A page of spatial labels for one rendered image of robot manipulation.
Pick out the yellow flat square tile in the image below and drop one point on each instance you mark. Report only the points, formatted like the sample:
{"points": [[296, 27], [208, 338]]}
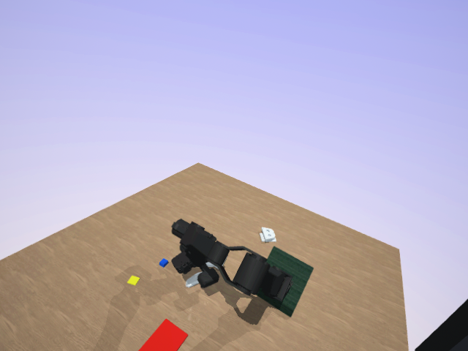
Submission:
{"points": [[133, 280]]}

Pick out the blue cube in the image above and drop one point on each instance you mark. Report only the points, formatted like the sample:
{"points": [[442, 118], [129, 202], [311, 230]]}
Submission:
{"points": [[163, 263]]}

